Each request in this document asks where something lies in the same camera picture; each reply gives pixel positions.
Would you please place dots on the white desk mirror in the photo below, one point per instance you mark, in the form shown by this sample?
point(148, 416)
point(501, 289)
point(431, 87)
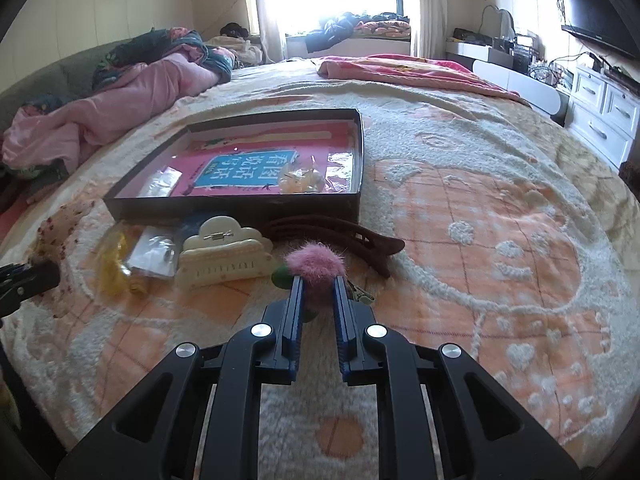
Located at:
point(497, 22)

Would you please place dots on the cream orange bed blanket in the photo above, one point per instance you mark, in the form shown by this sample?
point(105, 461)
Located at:
point(500, 240)

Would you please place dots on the pink printed blanket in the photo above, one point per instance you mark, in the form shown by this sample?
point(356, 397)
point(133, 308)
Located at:
point(400, 70)

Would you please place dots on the black flat television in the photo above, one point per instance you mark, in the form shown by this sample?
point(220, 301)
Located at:
point(595, 10)

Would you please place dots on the pile of clothes on windowsill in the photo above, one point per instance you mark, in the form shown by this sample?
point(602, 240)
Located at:
point(350, 25)

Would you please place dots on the small empty clear bag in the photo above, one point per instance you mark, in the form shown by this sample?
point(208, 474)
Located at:
point(160, 182)

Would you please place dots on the black shallow cardboard box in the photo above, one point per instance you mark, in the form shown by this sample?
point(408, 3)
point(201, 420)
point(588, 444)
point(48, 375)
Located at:
point(235, 207)

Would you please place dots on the pink fuzzy hair clip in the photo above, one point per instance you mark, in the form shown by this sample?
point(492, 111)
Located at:
point(317, 262)

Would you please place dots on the polka dot lace bow clip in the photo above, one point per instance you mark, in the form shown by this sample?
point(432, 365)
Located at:
point(60, 232)

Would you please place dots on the white drawer cabinet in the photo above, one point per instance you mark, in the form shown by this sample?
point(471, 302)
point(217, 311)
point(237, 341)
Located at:
point(600, 115)

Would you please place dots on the brown banana hair clip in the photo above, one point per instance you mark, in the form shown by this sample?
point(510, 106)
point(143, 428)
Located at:
point(350, 237)

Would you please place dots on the black cloth bundle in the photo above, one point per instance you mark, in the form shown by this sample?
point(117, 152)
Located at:
point(234, 30)

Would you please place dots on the cream cloud claw clip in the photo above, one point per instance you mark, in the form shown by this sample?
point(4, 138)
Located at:
point(225, 260)

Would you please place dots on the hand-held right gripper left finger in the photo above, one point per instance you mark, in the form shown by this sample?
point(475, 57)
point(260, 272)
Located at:
point(292, 322)

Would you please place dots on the grey headboard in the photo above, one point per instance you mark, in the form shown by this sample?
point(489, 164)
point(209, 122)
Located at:
point(50, 77)

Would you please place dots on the bagged yellow flower hair accessory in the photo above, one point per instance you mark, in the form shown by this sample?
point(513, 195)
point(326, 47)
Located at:
point(302, 180)

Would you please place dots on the pink quilt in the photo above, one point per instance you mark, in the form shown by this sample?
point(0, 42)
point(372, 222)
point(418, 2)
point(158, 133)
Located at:
point(125, 100)

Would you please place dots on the clear bag with white card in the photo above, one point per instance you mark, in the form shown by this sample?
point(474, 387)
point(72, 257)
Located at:
point(152, 255)

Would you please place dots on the cream curtain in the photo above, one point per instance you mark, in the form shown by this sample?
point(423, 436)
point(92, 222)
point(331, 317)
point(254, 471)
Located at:
point(270, 20)
point(427, 5)

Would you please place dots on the dark floral duvet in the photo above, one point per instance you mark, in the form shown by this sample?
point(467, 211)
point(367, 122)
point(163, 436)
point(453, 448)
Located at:
point(165, 45)

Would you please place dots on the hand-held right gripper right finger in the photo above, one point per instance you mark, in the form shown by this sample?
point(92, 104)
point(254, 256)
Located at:
point(345, 332)

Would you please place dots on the black set-top box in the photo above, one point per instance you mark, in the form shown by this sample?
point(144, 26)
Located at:
point(622, 77)

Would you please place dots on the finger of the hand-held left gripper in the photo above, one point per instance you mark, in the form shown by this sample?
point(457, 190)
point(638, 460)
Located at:
point(30, 280)

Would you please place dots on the dark brown fuzzy cloth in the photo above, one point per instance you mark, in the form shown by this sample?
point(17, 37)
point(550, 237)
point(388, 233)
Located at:
point(631, 172)

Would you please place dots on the white plastic bag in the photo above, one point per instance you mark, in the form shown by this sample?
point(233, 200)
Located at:
point(247, 52)

